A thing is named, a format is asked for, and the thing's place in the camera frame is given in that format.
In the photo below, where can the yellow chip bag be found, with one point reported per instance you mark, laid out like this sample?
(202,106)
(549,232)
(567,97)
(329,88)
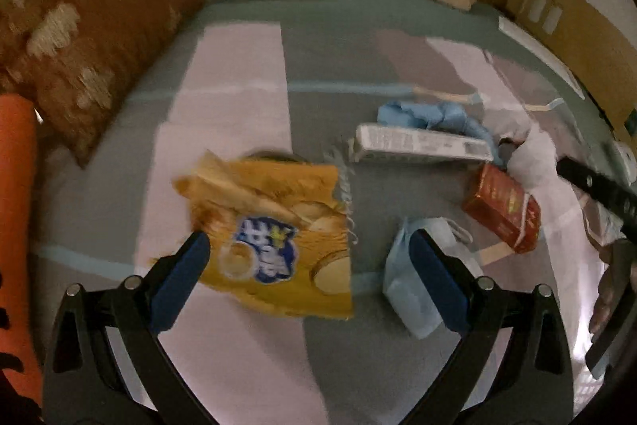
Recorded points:
(278,255)

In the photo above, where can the white tissue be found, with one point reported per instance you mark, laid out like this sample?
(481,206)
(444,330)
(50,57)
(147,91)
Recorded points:
(535,156)

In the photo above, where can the white flat panel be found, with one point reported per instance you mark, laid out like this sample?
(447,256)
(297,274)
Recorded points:
(532,41)

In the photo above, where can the white plastic laundry basket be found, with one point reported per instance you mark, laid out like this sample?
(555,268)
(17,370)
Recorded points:
(589,392)

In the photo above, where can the orange carrot plush pillow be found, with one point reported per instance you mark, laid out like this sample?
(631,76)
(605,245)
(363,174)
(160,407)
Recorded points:
(17,206)

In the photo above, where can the blue face mask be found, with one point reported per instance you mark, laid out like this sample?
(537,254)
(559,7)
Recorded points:
(403,295)

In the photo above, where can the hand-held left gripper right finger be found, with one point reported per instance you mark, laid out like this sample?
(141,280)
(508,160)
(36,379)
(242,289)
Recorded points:
(438,280)

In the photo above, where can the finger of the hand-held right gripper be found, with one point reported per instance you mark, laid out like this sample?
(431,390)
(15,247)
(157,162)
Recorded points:
(614,330)
(597,186)

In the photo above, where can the brown floral cushion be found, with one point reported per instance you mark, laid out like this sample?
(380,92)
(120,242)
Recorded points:
(89,31)

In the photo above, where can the crumpled blue cloth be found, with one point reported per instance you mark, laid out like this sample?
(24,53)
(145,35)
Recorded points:
(423,114)

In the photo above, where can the striped pink grey blanket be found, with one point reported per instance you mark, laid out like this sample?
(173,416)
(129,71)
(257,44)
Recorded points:
(229,96)

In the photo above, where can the wooden footboard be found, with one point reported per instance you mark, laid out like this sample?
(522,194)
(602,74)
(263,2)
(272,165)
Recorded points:
(572,7)

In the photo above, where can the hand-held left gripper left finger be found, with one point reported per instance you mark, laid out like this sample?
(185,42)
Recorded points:
(184,275)

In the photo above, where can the green bed sheet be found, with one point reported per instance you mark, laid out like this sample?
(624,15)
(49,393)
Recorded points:
(373,11)

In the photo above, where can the white handheld appliance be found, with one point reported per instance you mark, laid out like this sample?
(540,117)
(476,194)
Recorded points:
(624,156)

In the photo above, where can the long white box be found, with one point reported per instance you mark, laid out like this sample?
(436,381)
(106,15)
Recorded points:
(413,141)

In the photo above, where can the person's right hand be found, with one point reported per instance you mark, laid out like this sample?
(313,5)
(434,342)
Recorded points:
(607,295)

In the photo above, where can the red carton box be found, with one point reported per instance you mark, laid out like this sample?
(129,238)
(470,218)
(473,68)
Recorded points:
(502,206)

